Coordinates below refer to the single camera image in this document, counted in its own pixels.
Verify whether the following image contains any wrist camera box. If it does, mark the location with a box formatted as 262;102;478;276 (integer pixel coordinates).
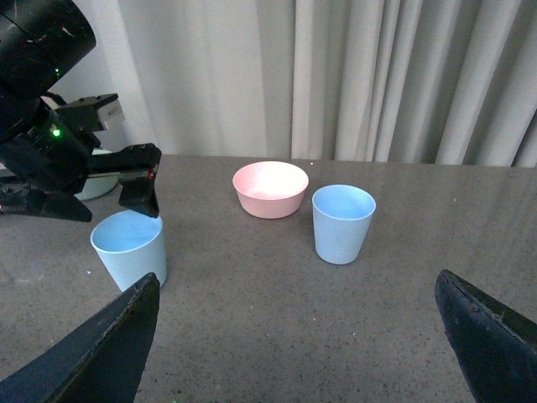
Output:
97;99;125;130

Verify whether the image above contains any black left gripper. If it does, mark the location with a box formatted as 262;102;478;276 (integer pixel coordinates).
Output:
1;94;162;222

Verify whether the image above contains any light blue cup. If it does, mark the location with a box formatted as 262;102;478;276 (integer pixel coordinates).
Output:
90;211;167;291
312;185;376;265

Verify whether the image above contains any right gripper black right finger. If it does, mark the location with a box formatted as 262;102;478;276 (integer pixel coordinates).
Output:
435;270;536;402

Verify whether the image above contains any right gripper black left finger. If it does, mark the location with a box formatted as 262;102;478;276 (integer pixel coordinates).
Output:
1;273;159;402

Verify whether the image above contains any pink bowl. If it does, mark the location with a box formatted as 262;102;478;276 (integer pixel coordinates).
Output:
232;161;309;219

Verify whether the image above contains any grey curtain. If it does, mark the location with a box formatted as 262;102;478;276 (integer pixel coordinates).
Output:
55;1;536;167

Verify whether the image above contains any green bowl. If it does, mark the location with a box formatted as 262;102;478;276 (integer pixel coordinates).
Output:
75;175;117;202

